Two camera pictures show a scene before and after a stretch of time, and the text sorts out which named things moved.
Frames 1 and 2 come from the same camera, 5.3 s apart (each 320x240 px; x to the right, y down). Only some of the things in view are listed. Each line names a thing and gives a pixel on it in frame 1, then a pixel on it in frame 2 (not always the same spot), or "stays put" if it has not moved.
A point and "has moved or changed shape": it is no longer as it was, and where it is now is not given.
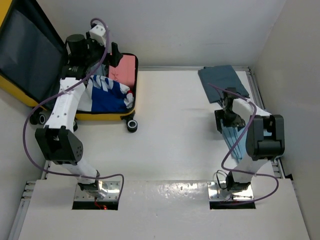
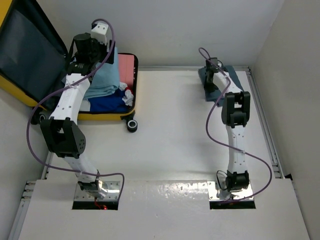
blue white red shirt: (101, 94) stays put
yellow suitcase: (32, 57) stays put
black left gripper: (114, 58) stays put
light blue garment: (231, 134) has moved or changed shape
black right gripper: (220, 115) → (209, 88)
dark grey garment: (222, 77) stays put
